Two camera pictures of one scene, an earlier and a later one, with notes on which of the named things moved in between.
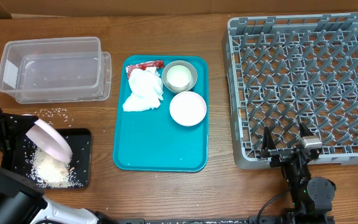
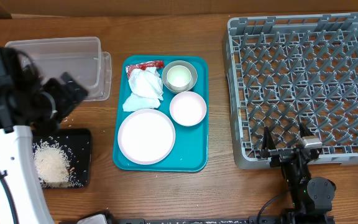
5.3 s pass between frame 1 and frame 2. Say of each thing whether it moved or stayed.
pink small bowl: stayed
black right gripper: stayed
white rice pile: stayed
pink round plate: moved
